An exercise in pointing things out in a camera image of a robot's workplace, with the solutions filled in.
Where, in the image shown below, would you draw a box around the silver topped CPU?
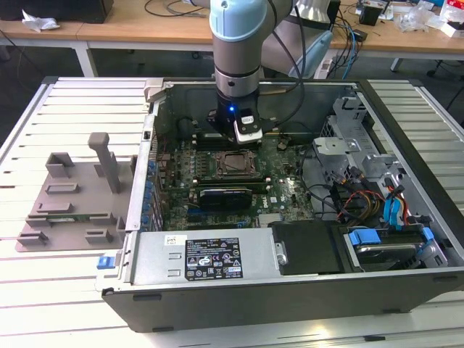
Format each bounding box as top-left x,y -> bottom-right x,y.
223,154 -> 247,172

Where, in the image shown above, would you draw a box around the metal socket cover frame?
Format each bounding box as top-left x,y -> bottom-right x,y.
216,151 -> 254,175

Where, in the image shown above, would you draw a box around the CPU socket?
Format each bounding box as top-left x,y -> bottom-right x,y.
213,150 -> 257,178

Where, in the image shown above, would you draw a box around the grey case release latch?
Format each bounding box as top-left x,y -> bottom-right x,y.
143,78 -> 166,106

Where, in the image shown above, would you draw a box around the black graphics card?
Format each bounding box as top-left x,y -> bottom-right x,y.
197,186 -> 253,211

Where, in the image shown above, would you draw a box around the green motherboard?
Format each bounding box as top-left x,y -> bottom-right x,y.
154,136 -> 316,231

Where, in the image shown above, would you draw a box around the white power strip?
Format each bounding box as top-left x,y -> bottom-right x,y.
313,57 -> 333,80

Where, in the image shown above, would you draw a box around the silver finned heatsink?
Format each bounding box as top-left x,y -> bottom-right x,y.
257,212 -> 284,225

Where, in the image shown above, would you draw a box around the silver metal disk bay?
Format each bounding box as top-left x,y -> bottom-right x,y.
311,88 -> 414,233

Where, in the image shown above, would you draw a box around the pale blue teach pendant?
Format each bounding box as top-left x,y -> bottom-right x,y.
295,30 -> 335,80

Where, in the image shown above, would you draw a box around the wooden desk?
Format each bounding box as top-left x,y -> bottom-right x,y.
0,14 -> 464,79

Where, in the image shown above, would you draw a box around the black drive bay cover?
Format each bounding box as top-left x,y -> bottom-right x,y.
270,220 -> 344,276

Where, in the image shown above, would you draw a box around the grey parts rack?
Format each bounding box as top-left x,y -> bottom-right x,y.
14,132 -> 138,253

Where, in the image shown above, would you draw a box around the grey power supply box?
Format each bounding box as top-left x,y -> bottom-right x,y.
129,227 -> 282,287

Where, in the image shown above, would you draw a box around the blue disk carrier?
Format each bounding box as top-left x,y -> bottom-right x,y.
346,226 -> 436,271

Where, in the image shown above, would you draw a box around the black PC case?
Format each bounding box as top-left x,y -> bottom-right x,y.
96,78 -> 464,334

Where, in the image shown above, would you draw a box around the large black box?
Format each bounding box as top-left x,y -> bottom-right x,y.
0,0 -> 114,25

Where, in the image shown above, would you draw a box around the crumpled white paper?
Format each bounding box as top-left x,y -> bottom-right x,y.
21,9 -> 61,33

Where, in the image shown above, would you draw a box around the silver hard disk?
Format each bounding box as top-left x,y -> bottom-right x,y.
353,243 -> 421,271

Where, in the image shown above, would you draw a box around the clear plastic bags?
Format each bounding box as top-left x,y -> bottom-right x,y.
397,1 -> 442,32

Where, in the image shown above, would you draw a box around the small white box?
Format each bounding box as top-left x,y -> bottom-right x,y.
440,20 -> 464,37

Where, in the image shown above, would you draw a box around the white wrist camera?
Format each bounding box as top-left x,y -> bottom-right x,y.
233,107 -> 264,146

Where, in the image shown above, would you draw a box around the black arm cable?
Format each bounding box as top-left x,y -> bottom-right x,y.
259,5 -> 309,130

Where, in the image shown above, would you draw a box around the coloured power wire bundle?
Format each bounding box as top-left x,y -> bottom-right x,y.
342,190 -> 387,222

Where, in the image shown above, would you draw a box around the blue flat data cable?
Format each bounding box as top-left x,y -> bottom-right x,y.
393,185 -> 407,233
384,197 -> 397,233

